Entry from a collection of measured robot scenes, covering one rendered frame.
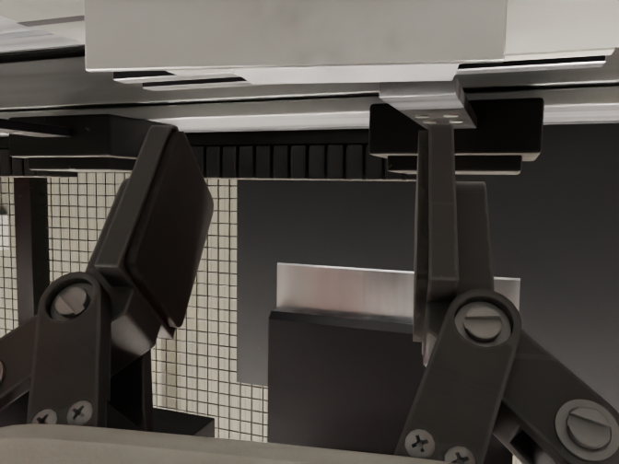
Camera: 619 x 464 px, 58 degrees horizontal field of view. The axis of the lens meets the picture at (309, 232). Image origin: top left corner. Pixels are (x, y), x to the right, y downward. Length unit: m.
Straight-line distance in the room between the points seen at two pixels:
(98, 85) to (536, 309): 0.56
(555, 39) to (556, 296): 0.56
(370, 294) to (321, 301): 0.02
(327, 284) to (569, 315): 0.53
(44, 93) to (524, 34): 0.54
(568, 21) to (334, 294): 0.13
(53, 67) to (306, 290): 0.46
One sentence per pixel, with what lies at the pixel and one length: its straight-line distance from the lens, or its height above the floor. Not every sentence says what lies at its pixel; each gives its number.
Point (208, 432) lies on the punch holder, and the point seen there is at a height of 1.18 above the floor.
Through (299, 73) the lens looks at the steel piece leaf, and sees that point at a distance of 0.23.
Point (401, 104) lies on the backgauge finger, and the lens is 0.29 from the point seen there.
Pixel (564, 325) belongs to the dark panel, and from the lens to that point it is 0.75.
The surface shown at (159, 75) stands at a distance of 0.26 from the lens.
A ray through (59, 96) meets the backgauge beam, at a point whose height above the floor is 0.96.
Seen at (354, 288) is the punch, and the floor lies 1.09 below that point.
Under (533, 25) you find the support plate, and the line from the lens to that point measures 0.18.
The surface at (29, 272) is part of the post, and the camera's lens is 1.39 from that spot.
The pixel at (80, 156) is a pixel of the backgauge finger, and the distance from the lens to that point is 0.56.
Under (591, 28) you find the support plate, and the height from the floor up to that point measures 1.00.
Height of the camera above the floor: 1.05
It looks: 5 degrees up
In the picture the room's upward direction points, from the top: 179 degrees counter-clockwise
